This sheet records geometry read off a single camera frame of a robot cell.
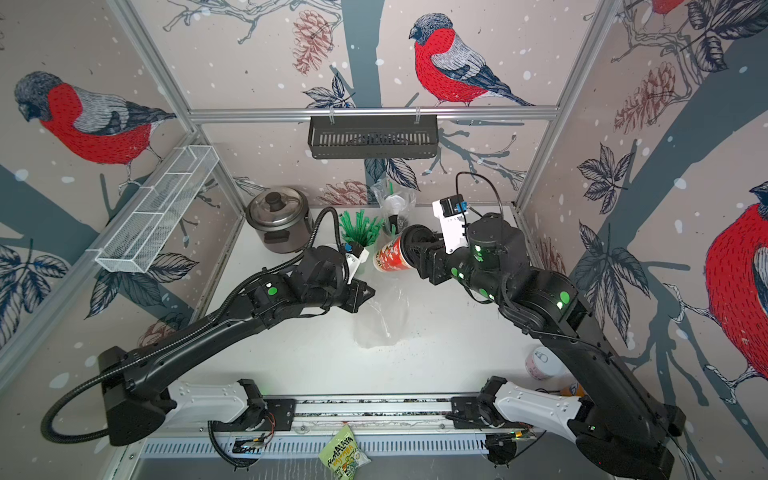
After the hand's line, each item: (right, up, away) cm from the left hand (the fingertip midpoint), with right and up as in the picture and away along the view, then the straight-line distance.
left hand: (380, 290), depth 68 cm
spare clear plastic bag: (+1, -7, +1) cm, 7 cm away
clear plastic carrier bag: (+4, +16, +17) cm, 24 cm away
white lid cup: (+3, +23, +29) cm, 37 cm away
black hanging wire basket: (-6, +48, +38) cm, 62 cm away
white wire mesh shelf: (-60, +12, +3) cm, 61 cm away
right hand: (+8, +13, -11) cm, 19 cm away
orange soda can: (+47, -24, +1) cm, 52 cm away
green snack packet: (-9, -38, -1) cm, 39 cm away
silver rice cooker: (-33, +18, +26) cm, 45 cm away
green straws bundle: (-7, +14, +27) cm, 31 cm away
